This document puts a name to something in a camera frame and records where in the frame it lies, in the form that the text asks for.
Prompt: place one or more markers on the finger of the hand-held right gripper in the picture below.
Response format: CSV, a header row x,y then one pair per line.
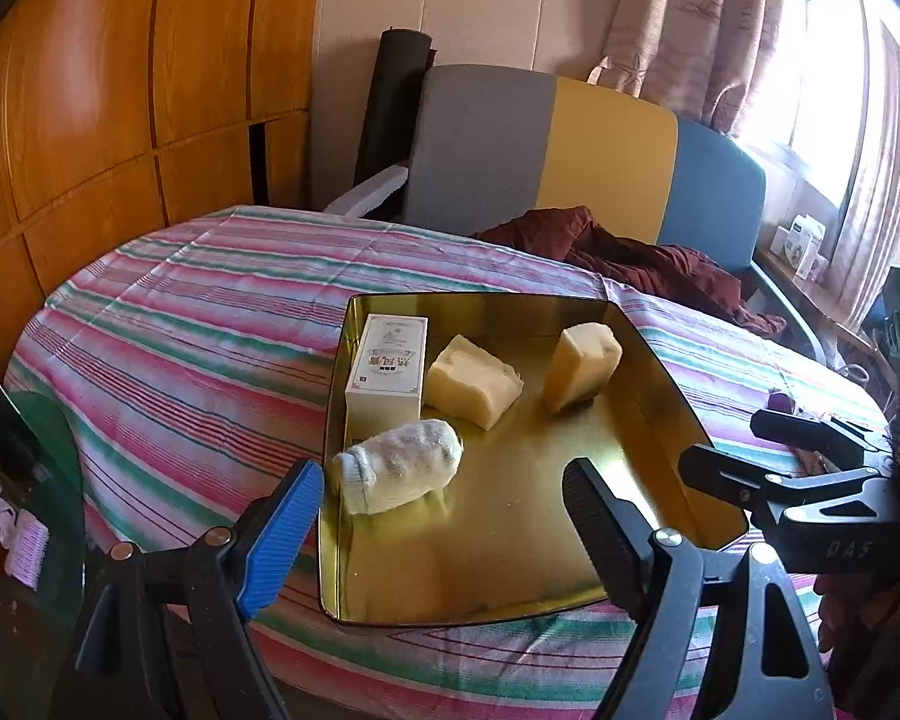
x,y
727,476
802,431

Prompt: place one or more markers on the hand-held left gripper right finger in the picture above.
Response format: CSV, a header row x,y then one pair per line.
x,y
600,532

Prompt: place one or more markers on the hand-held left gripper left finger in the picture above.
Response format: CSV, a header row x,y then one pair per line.
x,y
285,532

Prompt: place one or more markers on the gold metal tin box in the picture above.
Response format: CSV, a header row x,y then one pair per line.
x,y
510,525

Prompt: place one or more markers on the white sock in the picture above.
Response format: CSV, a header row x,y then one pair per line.
x,y
397,465

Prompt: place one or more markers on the white carton box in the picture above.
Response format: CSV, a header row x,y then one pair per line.
x,y
386,382

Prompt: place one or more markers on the small purple item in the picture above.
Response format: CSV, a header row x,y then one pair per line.
x,y
781,400

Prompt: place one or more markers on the wooden side table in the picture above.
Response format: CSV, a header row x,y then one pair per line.
x,y
817,307

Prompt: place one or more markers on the small pink box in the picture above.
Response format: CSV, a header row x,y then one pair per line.
x,y
819,267

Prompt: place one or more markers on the white appliance box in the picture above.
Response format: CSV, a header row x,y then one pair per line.
x,y
795,244

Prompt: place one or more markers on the striped pink green bedsheet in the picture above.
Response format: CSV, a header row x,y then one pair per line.
x,y
195,360

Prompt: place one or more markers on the maroon cloth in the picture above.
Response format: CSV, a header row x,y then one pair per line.
x,y
645,262

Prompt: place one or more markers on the glass side table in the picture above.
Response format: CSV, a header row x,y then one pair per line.
x,y
37,465

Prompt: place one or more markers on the patterned pink curtain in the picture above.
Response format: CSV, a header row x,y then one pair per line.
x,y
690,30
885,180

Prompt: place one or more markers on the purple white packet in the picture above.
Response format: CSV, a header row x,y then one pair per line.
x,y
15,540

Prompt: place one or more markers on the window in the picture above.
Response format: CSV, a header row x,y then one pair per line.
x,y
817,67

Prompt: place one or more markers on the grey yellow blue sofa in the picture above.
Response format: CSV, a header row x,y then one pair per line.
x,y
480,150

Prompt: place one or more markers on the black rolled mat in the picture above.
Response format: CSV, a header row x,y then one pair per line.
x,y
390,105

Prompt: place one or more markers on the wooden wardrobe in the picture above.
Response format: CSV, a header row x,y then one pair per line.
x,y
120,90

